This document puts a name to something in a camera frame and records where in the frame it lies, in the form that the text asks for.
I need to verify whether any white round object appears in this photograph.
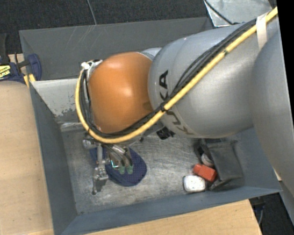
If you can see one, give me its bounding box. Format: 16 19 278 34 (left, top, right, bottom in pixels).
200 151 214 169

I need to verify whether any white rounded box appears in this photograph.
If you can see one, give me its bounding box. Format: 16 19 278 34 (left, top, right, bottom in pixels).
182 173 209 195

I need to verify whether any dark blue cloth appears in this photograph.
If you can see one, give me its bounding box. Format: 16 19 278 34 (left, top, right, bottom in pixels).
90 141 150 192

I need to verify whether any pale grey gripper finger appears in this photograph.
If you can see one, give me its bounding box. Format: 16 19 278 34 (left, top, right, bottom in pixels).
100 165 110 183
88 168 104 196

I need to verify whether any dark grey folded cloth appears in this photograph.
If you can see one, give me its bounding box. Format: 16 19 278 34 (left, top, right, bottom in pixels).
203 136 246 190

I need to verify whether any grey metal bin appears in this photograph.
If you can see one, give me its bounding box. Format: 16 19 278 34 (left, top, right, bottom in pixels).
18 0 285 235

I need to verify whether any red block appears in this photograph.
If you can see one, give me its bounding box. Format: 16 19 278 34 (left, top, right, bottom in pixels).
192 161 219 185

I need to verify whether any pale wood board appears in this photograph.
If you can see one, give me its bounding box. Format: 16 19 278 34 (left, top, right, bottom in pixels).
0 75 55 235

